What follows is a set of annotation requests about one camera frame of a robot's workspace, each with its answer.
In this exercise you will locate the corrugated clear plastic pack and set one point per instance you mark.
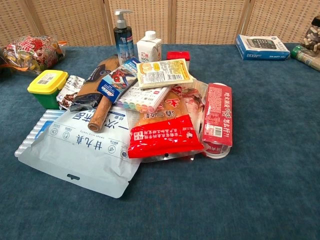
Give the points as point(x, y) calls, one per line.
point(33, 132)

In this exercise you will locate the blue spider-man toothpaste box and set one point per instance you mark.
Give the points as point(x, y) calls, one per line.
point(117, 82)

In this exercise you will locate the jar of mixed nuts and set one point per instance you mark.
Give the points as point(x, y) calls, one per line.
point(312, 33)

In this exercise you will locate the red sleeved cup pack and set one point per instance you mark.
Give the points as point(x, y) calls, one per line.
point(217, 115)

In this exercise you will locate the blue calculator box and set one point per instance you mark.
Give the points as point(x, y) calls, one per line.
point(262, 47)

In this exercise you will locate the white drink carton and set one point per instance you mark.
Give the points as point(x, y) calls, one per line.
point(149, 48)

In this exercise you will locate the red lidded box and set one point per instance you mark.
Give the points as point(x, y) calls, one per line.
point(178, 55)

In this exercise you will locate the clear plastic red-print bag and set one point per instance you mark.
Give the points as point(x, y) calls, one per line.
point(196, 100)

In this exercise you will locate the yellow-white label food packet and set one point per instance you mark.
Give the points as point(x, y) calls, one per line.
point(163, 72)

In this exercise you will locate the yellow lid green container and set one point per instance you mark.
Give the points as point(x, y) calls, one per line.
point(46, 87)

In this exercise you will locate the green bottle at edge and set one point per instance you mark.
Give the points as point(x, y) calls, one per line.
point(305, 56)

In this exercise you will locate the red and orange snack bag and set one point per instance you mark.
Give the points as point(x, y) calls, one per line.
point(163, 130)

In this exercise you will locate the red patterned snack bag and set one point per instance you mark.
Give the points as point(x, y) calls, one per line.
point(31, 53)

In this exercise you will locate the small brown-white snack packet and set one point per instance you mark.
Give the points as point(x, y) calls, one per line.
point(70, 91)

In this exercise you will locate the wooden paddle with dark wrap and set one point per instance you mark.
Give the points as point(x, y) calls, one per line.
point(98, 85)

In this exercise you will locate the pastel highlighter pen pack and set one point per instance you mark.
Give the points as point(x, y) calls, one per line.
point(142, 98)

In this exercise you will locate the woven folding screen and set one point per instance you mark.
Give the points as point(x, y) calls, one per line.
point(200, 21)

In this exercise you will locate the dark pump dispenser bottle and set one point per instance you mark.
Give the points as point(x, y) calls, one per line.
point(123, 40)

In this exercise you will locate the blue table cloth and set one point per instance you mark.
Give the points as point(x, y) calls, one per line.
point(225, 175)

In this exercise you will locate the large light-blue resealable bag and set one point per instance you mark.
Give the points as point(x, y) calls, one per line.
point(85, 155)

